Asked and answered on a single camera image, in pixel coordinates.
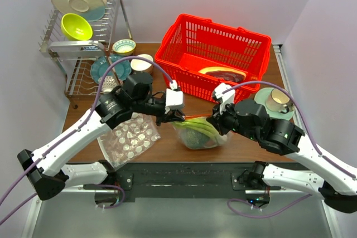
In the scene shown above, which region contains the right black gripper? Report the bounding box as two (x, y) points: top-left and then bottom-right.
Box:
(208, 97), (260, 141)

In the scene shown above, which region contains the green toy vegetable stick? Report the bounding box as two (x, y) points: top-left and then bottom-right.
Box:
(172, 117), (226, 140)

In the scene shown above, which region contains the clear orange zip top bag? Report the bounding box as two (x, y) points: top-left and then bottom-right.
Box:
(171, 116), (232, 150)

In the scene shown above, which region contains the green toy melon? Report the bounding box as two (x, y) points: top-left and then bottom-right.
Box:
(179, 129), (219, 149)

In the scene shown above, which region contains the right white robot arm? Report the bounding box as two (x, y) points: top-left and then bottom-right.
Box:
(207, 99), (356, 213)

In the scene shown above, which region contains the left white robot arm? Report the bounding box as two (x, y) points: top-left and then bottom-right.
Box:
(17, 72), (184, 201)

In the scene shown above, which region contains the clear bag with white dots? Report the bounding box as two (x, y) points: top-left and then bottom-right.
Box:
(97, 113), (161, 169)

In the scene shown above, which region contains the mint green saucer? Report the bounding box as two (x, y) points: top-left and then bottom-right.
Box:
(254, 88), (295, 120)

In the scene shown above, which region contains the cream white bowl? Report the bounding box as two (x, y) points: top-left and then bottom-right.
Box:
(131, 54), (154, 74)

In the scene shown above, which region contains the toy steak slice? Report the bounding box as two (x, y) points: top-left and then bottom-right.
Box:
(199, 66), (246, 83)

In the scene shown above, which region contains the teal scalloped plate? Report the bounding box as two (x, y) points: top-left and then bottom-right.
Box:
(90, 56), (132, 84)

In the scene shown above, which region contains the grey patterned white bowl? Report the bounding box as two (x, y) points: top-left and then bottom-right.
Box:
(101, 76), (119, 94)

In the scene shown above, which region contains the cream enamel mug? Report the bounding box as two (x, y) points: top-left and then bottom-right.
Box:
(266, 89), (293, 114)

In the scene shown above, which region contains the red plastic shopping basket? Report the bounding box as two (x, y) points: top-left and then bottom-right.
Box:
(155, 13), (272, 101)

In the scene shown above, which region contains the teal patterned small bowl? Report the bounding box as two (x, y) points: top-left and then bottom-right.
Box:
(112, 39), (136, 56)

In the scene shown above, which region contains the metal dish rack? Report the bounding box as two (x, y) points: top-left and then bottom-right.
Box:
(40, 0), (128, 109)

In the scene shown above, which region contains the lime green bowl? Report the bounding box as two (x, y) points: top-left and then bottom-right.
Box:
(61, 13), (93, 41)

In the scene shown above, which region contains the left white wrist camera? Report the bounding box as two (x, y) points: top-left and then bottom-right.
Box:
(165, 80), (185, 114)

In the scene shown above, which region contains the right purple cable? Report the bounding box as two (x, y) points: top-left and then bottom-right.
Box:
(227, 80), (357, 218)

